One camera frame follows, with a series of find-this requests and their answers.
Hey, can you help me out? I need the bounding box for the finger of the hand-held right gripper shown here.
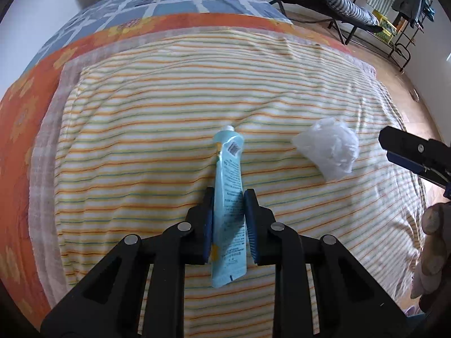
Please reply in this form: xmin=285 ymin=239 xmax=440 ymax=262
xmin=379 ymin=126 xmax=451 ymax=188

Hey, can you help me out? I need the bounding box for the black clothes rack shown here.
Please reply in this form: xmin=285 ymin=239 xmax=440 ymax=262
xmin=352 ymin=0 xmax=437 ymax=71

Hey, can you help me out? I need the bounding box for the striped cushion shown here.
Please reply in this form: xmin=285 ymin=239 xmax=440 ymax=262
xmin=310 ymin=0 xmax=383 ymax=34

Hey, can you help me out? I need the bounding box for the clear plastic bag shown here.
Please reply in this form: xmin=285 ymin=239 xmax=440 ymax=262
xmin=291 ymin=118 xmax=360 ymax=184

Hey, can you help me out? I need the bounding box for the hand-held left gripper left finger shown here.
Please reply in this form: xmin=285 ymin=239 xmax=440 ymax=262
xmin=39 ymin=186 xmax=215 ymax=338

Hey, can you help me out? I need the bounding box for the striped yellow blanket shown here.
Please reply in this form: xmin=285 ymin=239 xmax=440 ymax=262
xmin=53 ymin=30 xmax=428 ymax=338

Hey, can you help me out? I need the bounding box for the orange flower bedsheet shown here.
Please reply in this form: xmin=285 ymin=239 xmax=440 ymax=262
xmin=0 ymin=13 xmax=353 ymax=324

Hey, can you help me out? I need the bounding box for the light blue tube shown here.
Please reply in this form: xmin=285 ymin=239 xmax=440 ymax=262
xmin=210 ymin=125 xmax=247 ymax=288

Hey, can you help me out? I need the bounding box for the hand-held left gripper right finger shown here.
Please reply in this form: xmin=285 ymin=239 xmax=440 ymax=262
xmin=243 ymin=188 xmax=406 ymax=338

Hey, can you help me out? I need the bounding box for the yellow crate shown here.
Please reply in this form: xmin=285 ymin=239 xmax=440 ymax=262
xmin=372 ymin=9 xmax=400 ymax=43

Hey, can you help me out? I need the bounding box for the person's right hand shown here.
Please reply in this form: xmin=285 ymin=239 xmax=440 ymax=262
xmin=410 ymin=202 xmax=451 ymax=312

